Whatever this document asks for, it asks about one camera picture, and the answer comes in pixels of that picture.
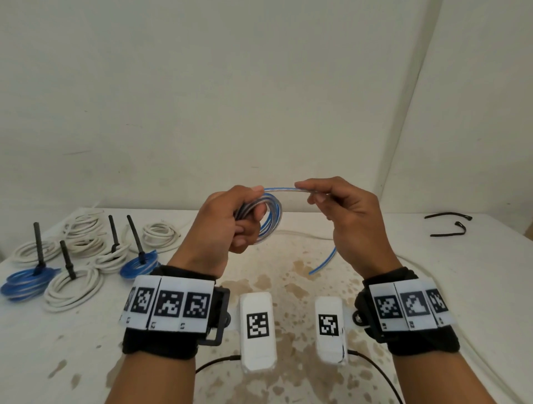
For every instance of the person's left hand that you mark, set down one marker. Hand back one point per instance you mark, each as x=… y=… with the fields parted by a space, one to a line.
x=208 y=237

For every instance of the person's right hand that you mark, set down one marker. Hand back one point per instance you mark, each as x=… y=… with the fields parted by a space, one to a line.
x=358 y=224

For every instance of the person's left forearm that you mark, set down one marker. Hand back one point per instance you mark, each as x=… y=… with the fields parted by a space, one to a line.
x=150 y=383

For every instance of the person's right forearm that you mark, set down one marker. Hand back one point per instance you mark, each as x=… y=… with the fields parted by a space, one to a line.
x=437 y=383

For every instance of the black left wristband with markers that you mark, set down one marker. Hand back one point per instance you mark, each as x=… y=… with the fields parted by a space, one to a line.
x=158 y=347

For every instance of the black wristband with markers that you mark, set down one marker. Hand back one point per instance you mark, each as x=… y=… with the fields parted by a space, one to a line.
x=158 y=347
x=424 y=345

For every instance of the black right wristband with markers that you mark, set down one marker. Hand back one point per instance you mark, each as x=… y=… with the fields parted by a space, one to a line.
x=424 y=345

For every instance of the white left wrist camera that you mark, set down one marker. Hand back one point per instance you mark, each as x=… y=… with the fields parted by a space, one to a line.
x=258 y=353

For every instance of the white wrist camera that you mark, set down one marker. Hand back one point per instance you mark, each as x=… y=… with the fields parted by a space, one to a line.
x=331 y=349
x=258 y=353

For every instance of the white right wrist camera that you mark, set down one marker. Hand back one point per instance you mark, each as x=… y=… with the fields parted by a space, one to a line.
x=331 y=349

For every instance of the wooden shelf frame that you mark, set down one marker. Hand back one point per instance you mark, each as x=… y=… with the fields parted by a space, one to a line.
x=529 y=229

